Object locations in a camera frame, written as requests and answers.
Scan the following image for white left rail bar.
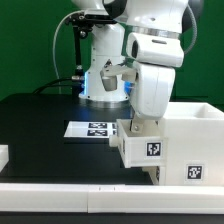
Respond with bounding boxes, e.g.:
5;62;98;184
0;145;9;172

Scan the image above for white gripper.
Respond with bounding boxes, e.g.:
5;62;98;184
130;62;175;132

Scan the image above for black ribbed cable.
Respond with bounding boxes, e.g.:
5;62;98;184
183;4;198;56

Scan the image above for white front rail bar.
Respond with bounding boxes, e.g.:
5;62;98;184
0;183;224;214

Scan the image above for black camera on stand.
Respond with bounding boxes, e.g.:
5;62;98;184
53;9;118;81

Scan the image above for white rail bar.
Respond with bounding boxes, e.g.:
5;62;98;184
0;145;9;172
0;183;224;214

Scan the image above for white small drawer box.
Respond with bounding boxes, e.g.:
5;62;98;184
109;119;166;168

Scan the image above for fiducial marker sheet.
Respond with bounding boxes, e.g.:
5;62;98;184
64;121;117;139

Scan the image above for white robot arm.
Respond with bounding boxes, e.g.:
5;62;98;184
72;0;204;132

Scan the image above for white drawer with knob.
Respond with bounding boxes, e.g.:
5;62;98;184
142;166;160;185

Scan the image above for white drawer cabinet housing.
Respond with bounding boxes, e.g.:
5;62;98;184
155;102;224;186

